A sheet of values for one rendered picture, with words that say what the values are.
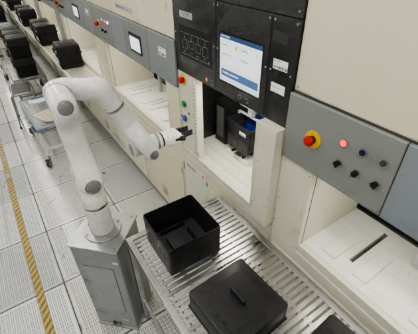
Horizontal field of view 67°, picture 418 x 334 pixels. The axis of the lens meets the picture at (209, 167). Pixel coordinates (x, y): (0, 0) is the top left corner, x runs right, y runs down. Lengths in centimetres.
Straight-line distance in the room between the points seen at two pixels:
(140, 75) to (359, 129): 261
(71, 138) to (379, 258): 140
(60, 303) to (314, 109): 209
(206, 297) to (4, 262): 198
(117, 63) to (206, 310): 248
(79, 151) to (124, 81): 194
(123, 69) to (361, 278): 266
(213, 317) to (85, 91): 101
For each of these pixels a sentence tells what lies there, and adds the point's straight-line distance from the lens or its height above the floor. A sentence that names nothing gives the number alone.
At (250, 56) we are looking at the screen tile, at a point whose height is 163.
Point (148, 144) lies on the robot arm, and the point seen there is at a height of 126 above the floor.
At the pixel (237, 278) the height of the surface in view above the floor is 86.
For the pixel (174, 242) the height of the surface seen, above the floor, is 77.
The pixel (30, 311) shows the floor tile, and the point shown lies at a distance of 263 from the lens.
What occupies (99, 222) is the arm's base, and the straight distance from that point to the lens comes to 170.
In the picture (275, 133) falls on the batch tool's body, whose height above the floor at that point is 139.
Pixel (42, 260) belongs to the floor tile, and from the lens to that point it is 288.
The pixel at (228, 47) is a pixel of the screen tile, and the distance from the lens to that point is 148.
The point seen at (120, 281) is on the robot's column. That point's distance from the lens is 190.
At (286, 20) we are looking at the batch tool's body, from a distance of 121.
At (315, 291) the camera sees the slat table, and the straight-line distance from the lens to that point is 156.
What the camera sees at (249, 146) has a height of 101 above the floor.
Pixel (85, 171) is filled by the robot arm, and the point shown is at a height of 120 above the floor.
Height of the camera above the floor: 203
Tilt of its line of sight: 36 degrees down
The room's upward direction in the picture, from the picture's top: 1 degrees counter-clockwise
